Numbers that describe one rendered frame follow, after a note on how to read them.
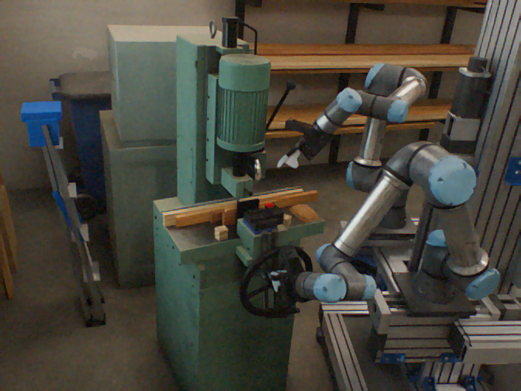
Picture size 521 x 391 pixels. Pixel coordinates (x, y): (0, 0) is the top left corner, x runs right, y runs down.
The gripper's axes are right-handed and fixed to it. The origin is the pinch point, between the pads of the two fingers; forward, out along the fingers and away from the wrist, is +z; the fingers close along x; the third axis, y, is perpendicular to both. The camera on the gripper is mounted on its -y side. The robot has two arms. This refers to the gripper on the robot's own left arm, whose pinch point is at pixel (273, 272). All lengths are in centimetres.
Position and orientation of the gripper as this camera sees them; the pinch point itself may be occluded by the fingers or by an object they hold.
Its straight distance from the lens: 166.3
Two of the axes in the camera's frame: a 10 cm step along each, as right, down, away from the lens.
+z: -4.3, 0.7, 9.0
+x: 8.9, -1.6, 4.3
